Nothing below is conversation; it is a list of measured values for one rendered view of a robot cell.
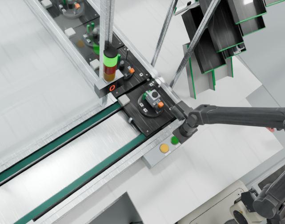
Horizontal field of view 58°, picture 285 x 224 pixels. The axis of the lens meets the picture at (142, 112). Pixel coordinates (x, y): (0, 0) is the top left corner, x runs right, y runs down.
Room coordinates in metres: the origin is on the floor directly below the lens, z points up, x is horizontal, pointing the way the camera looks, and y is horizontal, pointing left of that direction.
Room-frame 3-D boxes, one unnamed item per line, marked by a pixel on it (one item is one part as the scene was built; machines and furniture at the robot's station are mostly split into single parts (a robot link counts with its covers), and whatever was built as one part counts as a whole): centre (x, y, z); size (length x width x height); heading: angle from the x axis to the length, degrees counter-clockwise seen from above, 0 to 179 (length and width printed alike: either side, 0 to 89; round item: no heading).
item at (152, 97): (0.62, -0.02, 1.06); 0.08 x 0.04 x 0.07; 58
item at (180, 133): (0.49, -0.21, 1.13); 0.10 x 0.07 x 0.07; 148
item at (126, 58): (0.75, 0.19, 1.01); 0.24 x 0.24 x 0.13; 58
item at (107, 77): (0.52, 0.17, 1.29); 0.05 x 0.05 x 0.05
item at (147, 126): (0.62, -0.03, 0.96); 0.24 x 0.24 x 0.02; 58
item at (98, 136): (0.38, 0.15, 0.91); 0.84 x 0.28 x 0.10; 148
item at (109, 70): (0.52, 0.17, 1.34); 0.05 x 0.05 x 0.05
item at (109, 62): (0.52, 0.17, 1.39); 0.05 x 0.05 x 0.05
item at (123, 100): (0.59, 0.11, 0.97); 0.05 x 0.05 x 0.04; 58
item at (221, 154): (0.61, -0.27, 0.84); 0.90 x 0.70 x 0.03; 140
